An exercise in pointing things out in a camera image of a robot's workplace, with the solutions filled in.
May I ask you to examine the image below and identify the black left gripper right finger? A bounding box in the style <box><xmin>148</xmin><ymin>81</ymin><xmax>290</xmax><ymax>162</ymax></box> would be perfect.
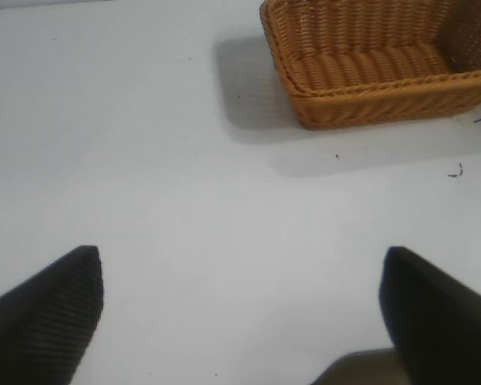
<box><xmin>378</xmin><ymin>245</ymin><xmax>481</xmax><ymax>385</ymax></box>

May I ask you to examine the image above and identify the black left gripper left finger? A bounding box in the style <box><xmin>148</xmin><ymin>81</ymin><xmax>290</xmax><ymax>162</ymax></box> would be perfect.
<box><xmin>0</xmin><ymin>245</ymin><xmax>105</xmax><ymax>385</ymax></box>

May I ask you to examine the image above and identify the brown woven wicker basket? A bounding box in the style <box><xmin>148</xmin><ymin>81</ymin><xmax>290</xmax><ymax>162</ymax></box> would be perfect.
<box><xmin>259</xmin><ymin>0</ymin><xmax>481</xmax><ymax>131</ymax></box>

